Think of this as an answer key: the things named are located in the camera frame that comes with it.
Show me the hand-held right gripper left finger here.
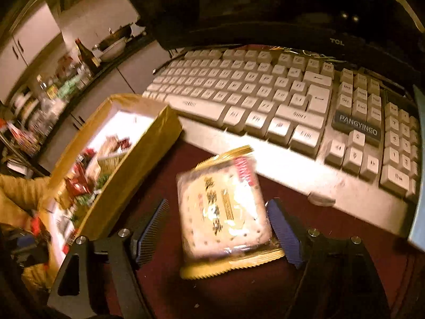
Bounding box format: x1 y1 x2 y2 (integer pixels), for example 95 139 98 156
46 199 171 319

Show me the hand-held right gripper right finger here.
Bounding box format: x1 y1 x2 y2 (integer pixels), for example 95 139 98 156
265 199 391 319

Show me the pale cracker packet yellow edge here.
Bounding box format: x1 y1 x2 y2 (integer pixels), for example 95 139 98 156
176 145 287 280

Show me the yellow taped cardboard box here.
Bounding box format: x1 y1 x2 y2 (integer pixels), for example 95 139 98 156
46 94 183 275

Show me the another person's forearm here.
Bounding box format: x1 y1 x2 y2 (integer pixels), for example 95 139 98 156
0 174 51 228

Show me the dark red table cloth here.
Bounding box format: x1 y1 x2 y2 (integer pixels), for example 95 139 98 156
106 140 414 319

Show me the green snack packet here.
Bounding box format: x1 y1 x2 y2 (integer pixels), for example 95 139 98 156
75 174 112 207

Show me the red snack packet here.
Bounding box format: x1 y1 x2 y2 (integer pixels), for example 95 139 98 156
65 164 93 197

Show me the white keyboard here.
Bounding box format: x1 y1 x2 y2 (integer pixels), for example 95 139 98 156
142 48 420 204

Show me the kitchen counter cabinet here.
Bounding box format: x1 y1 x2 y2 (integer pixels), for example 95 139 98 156
38 38 175 175

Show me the group of counter bottles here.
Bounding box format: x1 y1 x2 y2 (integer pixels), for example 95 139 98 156
9 56 97 137

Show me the dark glass bottle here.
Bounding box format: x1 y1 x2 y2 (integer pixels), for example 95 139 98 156
75 38 101 74

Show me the dark wok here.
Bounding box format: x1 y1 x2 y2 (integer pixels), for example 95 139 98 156
92 23 134 50

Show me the black monitor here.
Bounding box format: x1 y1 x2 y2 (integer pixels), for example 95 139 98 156
123 0 425 62

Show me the white wall cabinet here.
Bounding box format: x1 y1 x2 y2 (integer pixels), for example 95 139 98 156
0 3 64 105

